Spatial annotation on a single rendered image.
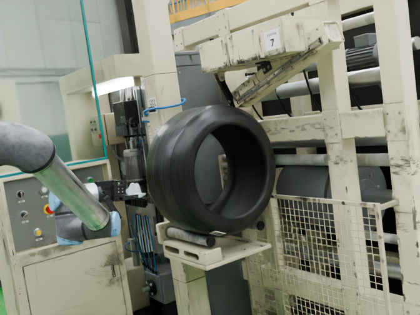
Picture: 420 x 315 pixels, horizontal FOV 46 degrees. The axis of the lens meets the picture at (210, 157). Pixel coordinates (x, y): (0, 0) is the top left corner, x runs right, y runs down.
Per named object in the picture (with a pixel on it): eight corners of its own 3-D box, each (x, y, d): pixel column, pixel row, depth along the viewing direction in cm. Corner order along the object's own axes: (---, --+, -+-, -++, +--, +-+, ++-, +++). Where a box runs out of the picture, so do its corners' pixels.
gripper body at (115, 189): (128, 179, 190) (99, 181, 183) (129, 201, 190) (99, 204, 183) (120, 179, 196) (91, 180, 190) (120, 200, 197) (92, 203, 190)
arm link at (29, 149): (34, 106, 126) (124, 214, 183) (-10, 113, 128) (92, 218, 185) (27, 144, 120) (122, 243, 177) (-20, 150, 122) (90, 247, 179)
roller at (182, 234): (175, 231, 237) (169, 238, 235) (170, 225, 235) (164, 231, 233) (217, 241, 208) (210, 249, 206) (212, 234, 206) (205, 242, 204)
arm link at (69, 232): (82, 244, 172) (79, 209, 174) (52, 248, 174) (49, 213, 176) (93, 242, 182) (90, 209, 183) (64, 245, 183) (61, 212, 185)
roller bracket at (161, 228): (158, 244, 234) (155, 224, 233) (224, 224, 256) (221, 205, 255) (161, 245, 231) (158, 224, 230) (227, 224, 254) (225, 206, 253)
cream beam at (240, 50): (200, 74, 246) (197, 44, 245) (239, 70, 260) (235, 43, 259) (285, 52, 196) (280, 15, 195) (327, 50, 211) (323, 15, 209)
